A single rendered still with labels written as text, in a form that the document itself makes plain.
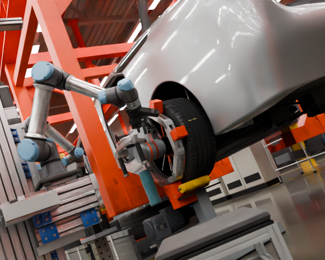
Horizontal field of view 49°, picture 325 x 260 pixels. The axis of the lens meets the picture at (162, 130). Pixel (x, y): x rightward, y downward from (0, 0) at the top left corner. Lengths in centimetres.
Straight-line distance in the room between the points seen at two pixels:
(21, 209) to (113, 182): 114
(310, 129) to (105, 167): 250
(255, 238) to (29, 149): 129
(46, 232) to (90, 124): 118
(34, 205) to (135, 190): 120
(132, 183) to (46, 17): 160
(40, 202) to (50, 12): 197
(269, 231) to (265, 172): 636
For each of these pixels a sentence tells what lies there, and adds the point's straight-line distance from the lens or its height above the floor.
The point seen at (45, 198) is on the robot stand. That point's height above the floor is 71.
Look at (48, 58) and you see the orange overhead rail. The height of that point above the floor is 328.
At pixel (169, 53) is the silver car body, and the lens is 260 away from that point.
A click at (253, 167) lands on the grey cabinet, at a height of 46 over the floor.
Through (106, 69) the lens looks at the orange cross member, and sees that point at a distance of 560.
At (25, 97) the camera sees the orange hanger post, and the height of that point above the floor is 244.
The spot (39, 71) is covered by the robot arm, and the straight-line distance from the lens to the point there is 199.
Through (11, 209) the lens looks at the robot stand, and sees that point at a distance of 185.
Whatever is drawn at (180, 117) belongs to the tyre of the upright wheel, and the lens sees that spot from 242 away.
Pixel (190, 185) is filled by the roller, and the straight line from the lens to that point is 248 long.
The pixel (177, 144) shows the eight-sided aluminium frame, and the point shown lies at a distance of 241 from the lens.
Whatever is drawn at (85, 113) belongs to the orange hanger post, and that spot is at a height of 137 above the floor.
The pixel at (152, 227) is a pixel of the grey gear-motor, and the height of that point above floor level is 34.
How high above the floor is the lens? 46
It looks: 11 degrees up
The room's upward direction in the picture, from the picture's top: 22 degrees counter-clockwise
